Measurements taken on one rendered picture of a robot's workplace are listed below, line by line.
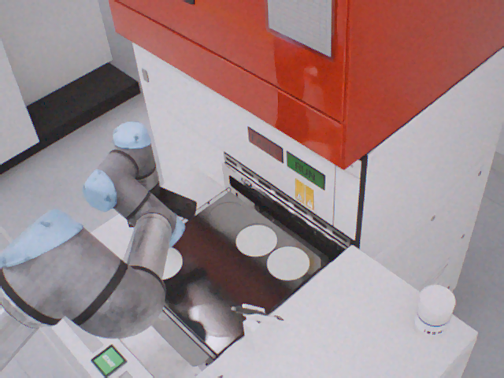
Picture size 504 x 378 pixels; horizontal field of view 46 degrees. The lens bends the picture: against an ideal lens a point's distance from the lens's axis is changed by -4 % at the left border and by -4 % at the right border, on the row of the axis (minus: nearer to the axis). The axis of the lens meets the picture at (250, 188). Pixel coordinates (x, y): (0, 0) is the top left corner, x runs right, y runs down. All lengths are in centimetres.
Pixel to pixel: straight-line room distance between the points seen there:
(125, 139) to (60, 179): 194
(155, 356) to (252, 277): 29
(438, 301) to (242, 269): 48
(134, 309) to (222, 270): 61
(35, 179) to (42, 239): 240
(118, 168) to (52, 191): 191
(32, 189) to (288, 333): 214
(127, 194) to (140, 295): 39
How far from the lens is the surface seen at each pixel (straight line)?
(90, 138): 338
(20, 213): 311
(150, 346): 140
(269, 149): 145
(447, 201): 183
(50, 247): 86
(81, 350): 135
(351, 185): 130
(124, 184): 124
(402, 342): 129
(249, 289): 143
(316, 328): 129
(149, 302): 92
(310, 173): 138
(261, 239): 152
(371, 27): 107
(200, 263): 149
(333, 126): 116
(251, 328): 119
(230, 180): 169
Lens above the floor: 206
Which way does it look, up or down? 45 degrees down
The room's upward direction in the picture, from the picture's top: 6 degrees counter-clockwise
